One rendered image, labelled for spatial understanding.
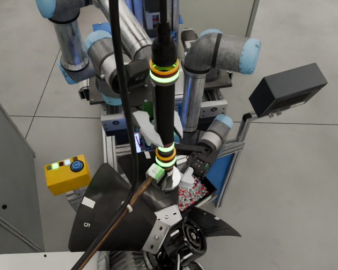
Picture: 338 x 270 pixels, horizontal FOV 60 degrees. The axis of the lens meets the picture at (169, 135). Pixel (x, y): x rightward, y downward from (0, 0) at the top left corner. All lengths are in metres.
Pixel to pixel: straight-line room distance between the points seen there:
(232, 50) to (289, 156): 1.77
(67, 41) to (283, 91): 0.86
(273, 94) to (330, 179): 1.52
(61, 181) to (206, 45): 0.74
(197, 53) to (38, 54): 2.77
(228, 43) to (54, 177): 0.81
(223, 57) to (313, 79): 0.51
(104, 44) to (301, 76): 0.90
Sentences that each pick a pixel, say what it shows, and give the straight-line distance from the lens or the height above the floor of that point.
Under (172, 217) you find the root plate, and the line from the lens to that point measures 0.98.
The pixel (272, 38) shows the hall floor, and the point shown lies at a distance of 3.74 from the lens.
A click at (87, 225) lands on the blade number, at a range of 0.76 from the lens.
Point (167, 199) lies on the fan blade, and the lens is 1.00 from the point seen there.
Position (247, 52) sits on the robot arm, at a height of 1.50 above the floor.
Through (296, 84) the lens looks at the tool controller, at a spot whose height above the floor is 1.24.
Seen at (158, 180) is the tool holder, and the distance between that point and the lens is 0.64.
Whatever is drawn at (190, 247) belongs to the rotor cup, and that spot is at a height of 1.26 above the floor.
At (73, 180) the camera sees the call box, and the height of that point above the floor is 1.06.
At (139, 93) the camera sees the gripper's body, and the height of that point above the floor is 1.67.
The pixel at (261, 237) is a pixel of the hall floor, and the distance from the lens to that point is 2.29.
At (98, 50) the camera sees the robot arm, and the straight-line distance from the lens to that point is 0.72.
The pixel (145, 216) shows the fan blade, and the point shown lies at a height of 1.32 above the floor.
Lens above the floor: 2.11
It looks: 54 degrees down
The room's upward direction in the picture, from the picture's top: straight up
